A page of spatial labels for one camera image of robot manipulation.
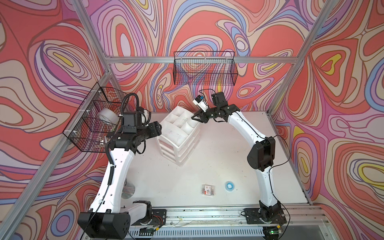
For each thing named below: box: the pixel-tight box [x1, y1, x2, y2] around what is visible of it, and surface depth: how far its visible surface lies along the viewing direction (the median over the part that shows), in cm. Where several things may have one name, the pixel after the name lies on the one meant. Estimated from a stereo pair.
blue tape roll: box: [225, 181, 235, 192], surface depth 84 cm
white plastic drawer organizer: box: [156, 105, 201, 167], surface depth 84 cm
